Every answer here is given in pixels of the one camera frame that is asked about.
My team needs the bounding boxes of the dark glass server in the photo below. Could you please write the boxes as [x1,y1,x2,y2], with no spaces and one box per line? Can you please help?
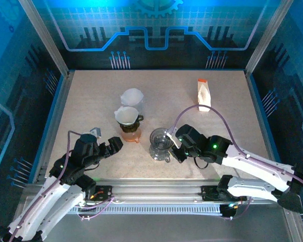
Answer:
[150,127,173,152]

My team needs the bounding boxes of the white paper coffee filter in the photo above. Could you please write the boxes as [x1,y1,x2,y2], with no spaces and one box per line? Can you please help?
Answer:
[114,105,139,127]
[120,87,144,107]

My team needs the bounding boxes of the coffee filter package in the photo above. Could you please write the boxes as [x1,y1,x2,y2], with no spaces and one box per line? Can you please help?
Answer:
[196,78,212,112]

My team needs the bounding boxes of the orange glass coffee server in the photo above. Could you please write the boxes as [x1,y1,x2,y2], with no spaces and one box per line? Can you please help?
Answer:
[121,130,142,144]

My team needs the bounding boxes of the aluminium front rail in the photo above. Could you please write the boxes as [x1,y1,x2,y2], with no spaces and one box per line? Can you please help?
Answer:
[24,177,293,205]

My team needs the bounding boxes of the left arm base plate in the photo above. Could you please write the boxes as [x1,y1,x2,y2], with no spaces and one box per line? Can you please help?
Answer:
[89,185,113,201]

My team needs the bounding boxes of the aluminium side rail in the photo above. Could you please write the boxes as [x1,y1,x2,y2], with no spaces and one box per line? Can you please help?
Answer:
[31,70,75,184]

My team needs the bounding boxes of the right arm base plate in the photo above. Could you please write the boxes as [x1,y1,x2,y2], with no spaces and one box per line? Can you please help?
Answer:
[200,185,247,202]

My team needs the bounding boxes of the slotted cable duct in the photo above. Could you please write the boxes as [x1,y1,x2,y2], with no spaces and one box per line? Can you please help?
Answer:
[50,203,224,216]

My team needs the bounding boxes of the black electronics bracket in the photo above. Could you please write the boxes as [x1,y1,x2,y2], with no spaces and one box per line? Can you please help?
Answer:
[220,203,243,220]

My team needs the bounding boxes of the aluminium frame post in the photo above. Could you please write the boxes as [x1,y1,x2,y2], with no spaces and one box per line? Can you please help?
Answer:
[244,0,295,76]
[17,0,71,78]

